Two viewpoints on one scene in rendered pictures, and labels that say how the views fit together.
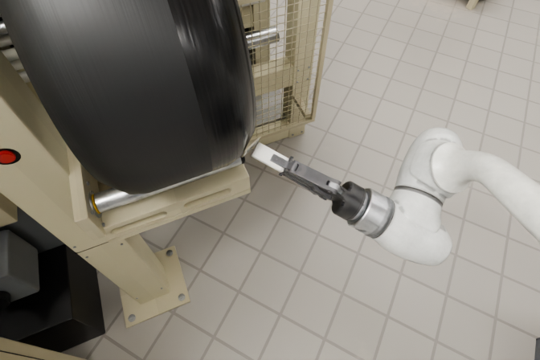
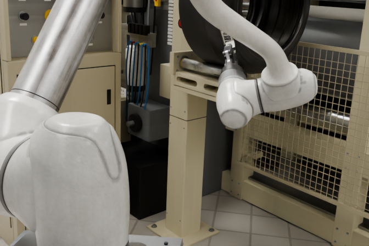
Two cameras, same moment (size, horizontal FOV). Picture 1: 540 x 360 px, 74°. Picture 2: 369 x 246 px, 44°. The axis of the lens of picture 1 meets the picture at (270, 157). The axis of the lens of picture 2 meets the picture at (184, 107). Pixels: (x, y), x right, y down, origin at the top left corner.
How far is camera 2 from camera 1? 1.54 m
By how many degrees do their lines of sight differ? 67
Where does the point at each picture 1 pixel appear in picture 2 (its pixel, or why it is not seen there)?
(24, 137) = not seen: hidden behind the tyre
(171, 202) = (201, 78)
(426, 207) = (246, 82)
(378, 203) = (233, 71)
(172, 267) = (201, 234)
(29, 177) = (180, 39)
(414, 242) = (222, 89)
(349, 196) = (229, 63)
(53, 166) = not seen: hidden behind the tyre
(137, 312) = (158, 227)
